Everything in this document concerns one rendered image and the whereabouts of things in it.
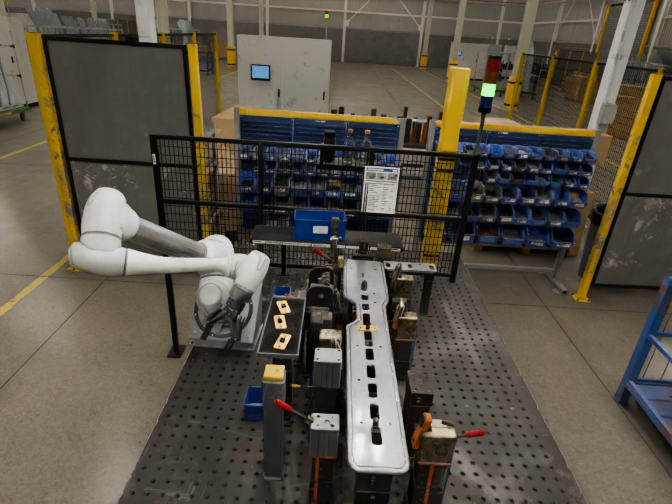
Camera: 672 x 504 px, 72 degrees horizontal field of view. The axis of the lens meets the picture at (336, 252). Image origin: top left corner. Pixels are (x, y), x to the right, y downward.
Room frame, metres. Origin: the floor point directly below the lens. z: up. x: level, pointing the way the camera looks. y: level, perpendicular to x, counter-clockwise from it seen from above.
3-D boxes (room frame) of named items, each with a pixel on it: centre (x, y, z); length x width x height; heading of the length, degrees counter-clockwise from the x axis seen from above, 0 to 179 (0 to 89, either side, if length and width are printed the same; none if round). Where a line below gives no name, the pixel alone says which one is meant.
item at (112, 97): (3.77, 1.76, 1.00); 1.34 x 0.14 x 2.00; 91
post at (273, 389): (1.15, 0.17, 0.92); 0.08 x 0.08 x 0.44; 1
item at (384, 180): (2.67, -0.24, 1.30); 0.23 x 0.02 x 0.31; 91
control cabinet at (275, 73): (8.81, 1.12, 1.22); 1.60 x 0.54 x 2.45; 91
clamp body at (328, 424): (1.05, 0.00, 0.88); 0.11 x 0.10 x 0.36; 91
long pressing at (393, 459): (1.63, -0.16, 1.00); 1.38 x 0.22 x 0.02; 1
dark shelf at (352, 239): (2.54, 0.06, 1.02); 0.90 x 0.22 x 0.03; 91
